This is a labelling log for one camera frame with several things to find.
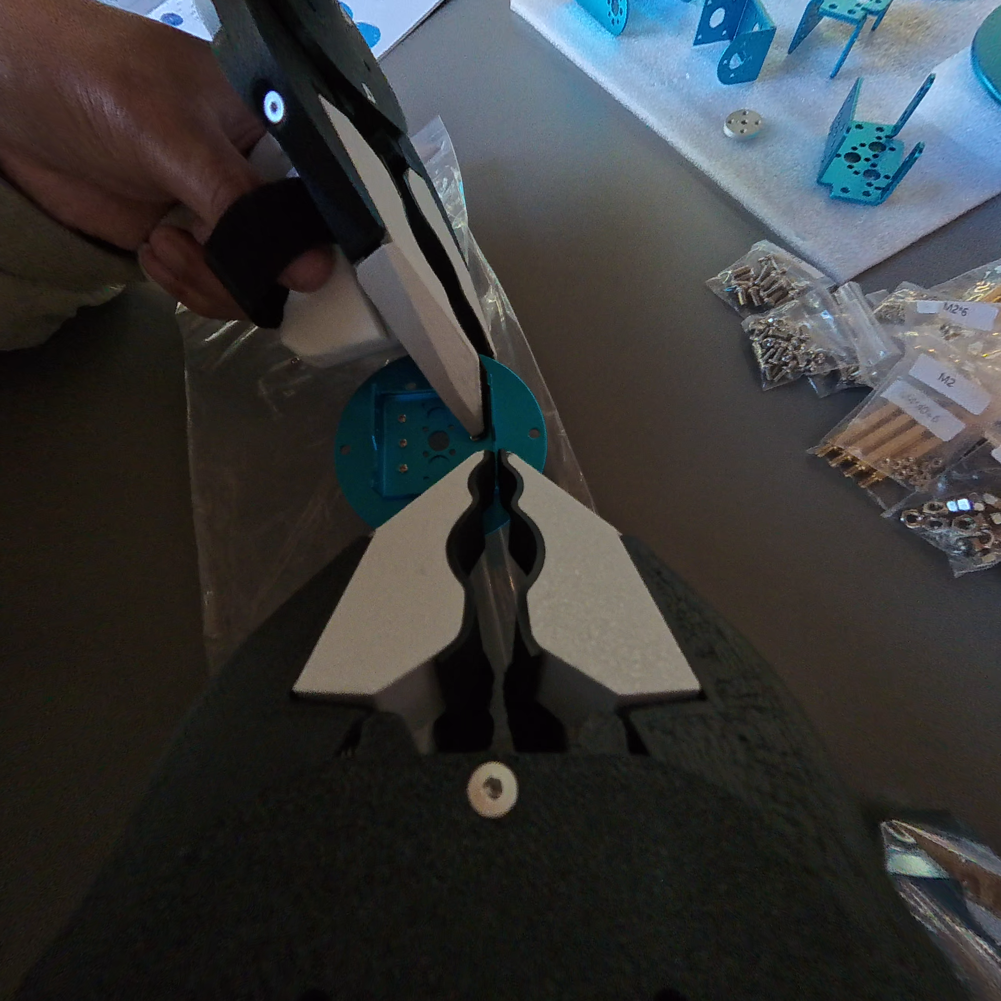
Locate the pile of small hardware bags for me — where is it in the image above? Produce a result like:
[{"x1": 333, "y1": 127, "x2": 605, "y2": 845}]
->
[{"x1": 706, "y1": 241, "x2": 1001, "y2": 578}]

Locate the crinkled silver foil bag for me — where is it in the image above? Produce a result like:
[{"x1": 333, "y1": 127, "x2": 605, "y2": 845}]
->
[{"x1": 880, "y1": 817, "x2": 1001, "y2": 967}]

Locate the blue metal U bracket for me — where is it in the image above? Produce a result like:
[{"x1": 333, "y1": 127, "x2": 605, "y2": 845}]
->
[{"x1": 575, "y1": 0, "x2": 631, "y2": 38}]

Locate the person's left hand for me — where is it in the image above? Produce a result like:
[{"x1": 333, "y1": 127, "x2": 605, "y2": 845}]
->
[{"x1": 0, "y1": 0, "x2": 333, "y2": 322}]

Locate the instruction booklet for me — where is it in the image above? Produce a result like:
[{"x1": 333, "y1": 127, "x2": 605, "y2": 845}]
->
[{"x1": 144, "y1": 0, "x2": 447, "y2": 62}]

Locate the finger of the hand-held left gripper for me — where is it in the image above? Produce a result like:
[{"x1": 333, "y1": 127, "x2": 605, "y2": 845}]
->
[
  {"x1": 391, "y1": 129, "x2": 497, "y2": 443},
  {"x1": 322, "y1": 100, "x2": 484, "y2": 431}
]

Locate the small blue metal bracket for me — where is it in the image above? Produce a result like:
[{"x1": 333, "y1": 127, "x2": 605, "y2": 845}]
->
[{"x1": 694, "y1": 0, "x2": 777, "y2": 84}]

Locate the white foam sheet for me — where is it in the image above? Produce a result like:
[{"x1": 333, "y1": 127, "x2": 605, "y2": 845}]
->
[{"x1": 510, "y1": 0, "x2": 1001, "y2": 284}]

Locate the clear plastic bag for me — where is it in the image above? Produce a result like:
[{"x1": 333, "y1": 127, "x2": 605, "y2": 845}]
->
[{"x1": 176, "y1": 113, "x2": 588, "y2": 674}]

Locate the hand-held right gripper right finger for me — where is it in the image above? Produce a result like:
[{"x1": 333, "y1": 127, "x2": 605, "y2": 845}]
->
[{"x1": 494, "y1": 452, "x2": 702, "y2": 755}]

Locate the blue long-armed bracket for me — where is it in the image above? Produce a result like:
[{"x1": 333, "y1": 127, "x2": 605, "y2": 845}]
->
[{"x1": 815, "y1": 72, "x2": 937, "y2": 206}]

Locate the blue round plate with bracket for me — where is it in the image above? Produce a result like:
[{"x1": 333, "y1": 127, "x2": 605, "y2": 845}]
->
[{"x1": 334, "y1": 353, "x2": 547, "y2": 536}]

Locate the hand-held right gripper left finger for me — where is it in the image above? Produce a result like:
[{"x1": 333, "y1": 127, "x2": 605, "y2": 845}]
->
[{"x1": 291, "y1": 449, "x2": 502, "y2": 755}]

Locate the large blue round base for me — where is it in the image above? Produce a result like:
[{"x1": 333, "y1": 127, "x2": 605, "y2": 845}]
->
[{"x1": 970, "y1": 6, "x2": 1001, "y2": 106}]

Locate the teal plate on thin posts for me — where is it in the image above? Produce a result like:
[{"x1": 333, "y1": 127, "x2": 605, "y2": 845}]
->
[{"x1": 788, "y1": 0, "x2": 894, "y2": 79}]

